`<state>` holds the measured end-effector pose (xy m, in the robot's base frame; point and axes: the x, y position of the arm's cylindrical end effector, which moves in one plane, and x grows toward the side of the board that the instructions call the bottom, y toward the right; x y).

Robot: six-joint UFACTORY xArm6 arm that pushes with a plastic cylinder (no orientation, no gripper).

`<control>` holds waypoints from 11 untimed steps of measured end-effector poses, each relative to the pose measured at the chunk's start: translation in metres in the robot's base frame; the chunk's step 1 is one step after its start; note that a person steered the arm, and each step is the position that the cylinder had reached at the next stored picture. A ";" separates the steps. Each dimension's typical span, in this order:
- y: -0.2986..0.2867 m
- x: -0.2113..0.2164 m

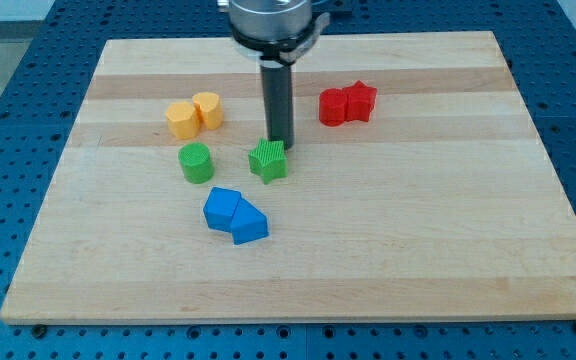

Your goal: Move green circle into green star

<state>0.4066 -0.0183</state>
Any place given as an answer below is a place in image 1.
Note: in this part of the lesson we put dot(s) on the red cylinder block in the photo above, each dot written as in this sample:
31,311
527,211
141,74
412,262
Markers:
332,107

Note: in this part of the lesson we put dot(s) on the green star block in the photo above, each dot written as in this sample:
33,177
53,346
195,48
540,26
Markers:
268,160

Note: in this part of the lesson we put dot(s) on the wooden board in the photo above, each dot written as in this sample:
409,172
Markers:
444,206

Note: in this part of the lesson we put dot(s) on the red star block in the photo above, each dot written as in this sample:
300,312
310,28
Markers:
361,99

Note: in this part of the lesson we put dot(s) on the green cylinder block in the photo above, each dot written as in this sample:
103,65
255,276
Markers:
196,163

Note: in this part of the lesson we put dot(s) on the blue triangular block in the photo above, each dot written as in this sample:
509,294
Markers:
248,223

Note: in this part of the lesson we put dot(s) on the yellow heart block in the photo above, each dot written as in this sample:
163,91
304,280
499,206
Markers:
209,108

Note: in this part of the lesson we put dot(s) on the yellow hexagon block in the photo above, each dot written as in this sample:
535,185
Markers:
182,120

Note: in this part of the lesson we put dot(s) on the blue cube block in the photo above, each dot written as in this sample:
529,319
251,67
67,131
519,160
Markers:
220,207

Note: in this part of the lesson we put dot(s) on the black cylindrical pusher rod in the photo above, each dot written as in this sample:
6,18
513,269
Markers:
278,104

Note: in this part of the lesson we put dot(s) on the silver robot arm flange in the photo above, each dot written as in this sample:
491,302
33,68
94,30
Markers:
274,33

